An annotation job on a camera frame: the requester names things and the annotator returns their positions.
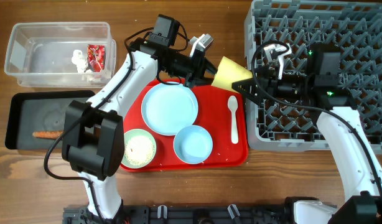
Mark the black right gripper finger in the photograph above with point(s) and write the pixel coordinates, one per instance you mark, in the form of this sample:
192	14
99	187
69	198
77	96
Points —
245	87
253	97

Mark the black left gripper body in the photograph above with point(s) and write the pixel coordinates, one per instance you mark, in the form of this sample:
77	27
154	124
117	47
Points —
190	66

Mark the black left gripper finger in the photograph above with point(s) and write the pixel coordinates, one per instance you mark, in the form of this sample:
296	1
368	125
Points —
209	67
191	82

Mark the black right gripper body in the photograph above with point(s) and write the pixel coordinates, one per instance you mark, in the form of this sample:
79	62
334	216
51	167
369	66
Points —
289	87

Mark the yellow plastic cup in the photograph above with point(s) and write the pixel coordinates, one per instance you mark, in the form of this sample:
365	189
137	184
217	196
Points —
229	72

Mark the light blue plate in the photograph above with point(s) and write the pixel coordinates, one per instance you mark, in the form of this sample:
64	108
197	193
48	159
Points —
166	109

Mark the light blue bowl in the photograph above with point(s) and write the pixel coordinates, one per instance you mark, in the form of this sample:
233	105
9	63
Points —
193	144

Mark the green bowl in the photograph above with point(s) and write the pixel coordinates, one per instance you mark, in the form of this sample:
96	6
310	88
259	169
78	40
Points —
139	148

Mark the red snack wrapper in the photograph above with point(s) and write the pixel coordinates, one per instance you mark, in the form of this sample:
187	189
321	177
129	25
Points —
96	57

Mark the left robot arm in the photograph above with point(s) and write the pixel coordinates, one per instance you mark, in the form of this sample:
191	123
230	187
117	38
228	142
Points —
93	137

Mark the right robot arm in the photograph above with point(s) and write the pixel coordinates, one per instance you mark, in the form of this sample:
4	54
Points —
337	119

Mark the grey dishwasher rack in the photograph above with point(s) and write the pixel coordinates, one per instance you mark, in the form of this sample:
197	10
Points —
355	27

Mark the black waste tray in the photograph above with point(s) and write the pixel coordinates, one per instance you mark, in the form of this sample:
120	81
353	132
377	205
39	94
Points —
38	111

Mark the white plastic spoon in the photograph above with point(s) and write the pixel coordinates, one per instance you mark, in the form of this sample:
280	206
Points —
233	106

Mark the red plastic tray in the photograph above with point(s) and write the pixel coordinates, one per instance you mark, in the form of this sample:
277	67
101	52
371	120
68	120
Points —
213	115

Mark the crumpled white tissue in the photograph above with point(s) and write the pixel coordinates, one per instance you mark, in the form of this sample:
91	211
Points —
80	61

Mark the clear plastic bin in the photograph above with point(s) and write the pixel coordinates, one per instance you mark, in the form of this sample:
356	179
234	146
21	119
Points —
39	54

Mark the orange carrot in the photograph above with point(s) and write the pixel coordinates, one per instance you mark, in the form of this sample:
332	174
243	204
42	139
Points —
47	134

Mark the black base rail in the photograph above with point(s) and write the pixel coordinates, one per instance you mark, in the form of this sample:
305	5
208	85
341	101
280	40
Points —
195	215

